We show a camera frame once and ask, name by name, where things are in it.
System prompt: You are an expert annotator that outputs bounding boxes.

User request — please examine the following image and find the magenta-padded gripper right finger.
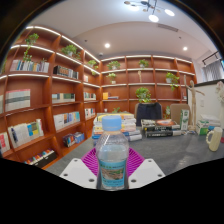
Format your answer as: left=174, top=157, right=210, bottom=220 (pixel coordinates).
left=126, top=147, right=166, bottom=190

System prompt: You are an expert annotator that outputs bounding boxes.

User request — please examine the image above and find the wooden bookshelf unit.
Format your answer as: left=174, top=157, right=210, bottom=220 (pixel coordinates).
left=0, top=24, right=198, bottom=168

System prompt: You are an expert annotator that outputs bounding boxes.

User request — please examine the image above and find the dark book stack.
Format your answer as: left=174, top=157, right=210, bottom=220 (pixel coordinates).
left=140, top=118, right=183, bottom=138

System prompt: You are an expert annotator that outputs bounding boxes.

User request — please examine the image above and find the multi-bulb ceiling lamp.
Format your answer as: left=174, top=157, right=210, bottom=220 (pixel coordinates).
left=123, top=0, right=176, bottom=24

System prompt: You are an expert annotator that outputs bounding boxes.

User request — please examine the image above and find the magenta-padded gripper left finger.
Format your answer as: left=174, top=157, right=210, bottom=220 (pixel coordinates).
left=59, top=147, right=99, bottom=190

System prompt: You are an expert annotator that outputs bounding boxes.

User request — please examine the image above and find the black track light rail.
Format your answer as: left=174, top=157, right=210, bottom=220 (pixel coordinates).
left=201, top=50, right=223, bottom=66

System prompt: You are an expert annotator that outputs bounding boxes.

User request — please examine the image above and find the cream ceramic mug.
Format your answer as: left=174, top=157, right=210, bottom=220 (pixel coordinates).
left=205, top=126, right=224, bottom=153

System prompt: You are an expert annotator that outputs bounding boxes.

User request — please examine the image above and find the brown chair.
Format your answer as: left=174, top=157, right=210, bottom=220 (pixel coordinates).
left=169, top=103, right=192, bottom=126

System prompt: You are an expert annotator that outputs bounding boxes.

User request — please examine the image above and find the colourful book stack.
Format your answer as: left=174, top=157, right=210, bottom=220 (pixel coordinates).
left=92, top=112, right=143, bottom=143

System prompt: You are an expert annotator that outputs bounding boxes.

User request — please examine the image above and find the clear blue-capped water bottle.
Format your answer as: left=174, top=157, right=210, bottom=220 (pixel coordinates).
left=95, top=115, right=130, bottom=191

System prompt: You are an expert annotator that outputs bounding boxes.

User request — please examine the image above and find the wooden artist mannequin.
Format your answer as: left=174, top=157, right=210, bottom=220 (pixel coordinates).
left=183, top=74, right=206, bottom=131

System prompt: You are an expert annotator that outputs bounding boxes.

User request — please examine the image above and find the ceiling air vent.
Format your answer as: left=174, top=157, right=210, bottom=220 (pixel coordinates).
left=157, top=23, right=180, bottom=33

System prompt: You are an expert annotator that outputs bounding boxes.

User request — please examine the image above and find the tall green-white carton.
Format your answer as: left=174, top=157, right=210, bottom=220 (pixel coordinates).
left=179, top=108, right=190, bottom=132

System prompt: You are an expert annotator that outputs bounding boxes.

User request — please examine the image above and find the dark office chair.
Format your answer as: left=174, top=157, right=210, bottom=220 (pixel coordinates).
left=134, top=102, right=163, bottom=127

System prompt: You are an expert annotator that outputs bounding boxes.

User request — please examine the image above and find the green-white box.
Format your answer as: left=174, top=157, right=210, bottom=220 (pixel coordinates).
left=195, top=120, right=211, bottom=136

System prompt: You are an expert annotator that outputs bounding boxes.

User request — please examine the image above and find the grey curtain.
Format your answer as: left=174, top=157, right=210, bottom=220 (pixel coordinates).
left=203, top=59, right=224, bottom=83

